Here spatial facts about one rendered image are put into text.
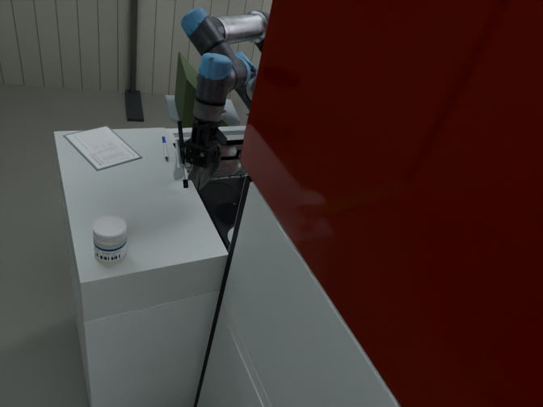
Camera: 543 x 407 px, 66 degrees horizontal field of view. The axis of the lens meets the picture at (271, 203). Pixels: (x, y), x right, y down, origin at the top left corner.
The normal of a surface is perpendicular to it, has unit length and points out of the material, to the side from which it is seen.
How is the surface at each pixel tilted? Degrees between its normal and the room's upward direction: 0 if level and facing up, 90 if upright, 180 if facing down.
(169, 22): 90
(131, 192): 0
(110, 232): 0
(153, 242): 0
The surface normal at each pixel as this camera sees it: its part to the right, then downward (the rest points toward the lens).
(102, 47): 0.29, 0.65
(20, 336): 0.22, -0.76
